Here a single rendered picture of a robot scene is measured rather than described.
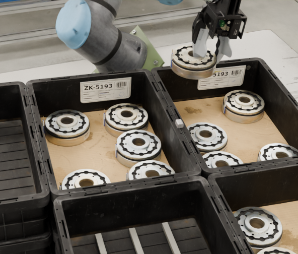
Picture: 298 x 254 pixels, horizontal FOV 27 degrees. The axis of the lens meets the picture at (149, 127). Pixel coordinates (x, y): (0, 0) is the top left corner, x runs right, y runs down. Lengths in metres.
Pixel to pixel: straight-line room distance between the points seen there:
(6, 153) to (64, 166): 0.14
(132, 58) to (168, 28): 2.03
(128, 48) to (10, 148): 0.44
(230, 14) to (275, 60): 0.78
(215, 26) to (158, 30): 2.33
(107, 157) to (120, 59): 0.35
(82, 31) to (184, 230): 0.60
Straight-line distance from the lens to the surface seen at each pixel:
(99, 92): 1.53
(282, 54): 2.15
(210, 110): 1.59
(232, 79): 1.63
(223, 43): 1.45
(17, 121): 1.54
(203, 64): 1.43
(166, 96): 1.45
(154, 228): 1.27
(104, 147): 1.45
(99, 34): 1.63
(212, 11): 1.36
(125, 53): 1.68
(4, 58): 3.40
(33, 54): 3.42
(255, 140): 1.52
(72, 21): 1.62
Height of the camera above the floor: 1.74
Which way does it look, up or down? 37 degrees down
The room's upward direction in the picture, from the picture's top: 4 degrees clockwise
